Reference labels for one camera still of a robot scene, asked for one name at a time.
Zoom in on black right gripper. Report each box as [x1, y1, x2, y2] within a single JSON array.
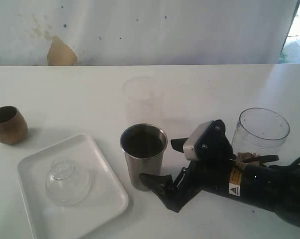
[[139, 119, 235, 213]]

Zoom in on clear plastic shaker cup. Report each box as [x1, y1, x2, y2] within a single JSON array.
[[231, 108, 290, 157]]

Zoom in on clear dome strainer lid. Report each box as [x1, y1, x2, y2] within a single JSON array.
[[45, 157, 92, 207]]

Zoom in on brown wooden cup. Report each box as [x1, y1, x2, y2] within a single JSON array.
[[0, 106, 28, 145]]

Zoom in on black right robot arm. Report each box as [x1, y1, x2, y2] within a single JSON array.
[[159, 119, 300, 227]]

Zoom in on stainless steel tumbler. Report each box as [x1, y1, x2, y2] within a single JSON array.
[[120, 123, 168, 191]]

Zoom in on frosted translucent plastic cup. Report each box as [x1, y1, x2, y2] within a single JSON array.
[[122, 76, 164, 127]]

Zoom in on white rectangular tray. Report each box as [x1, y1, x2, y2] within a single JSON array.
[[17, 134, 129, 239]]

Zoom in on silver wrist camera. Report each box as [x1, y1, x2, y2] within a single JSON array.
[[183, 120, 214, 161]]

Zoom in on black cable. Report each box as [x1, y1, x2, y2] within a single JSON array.
[[259, 153, 300, 167]]

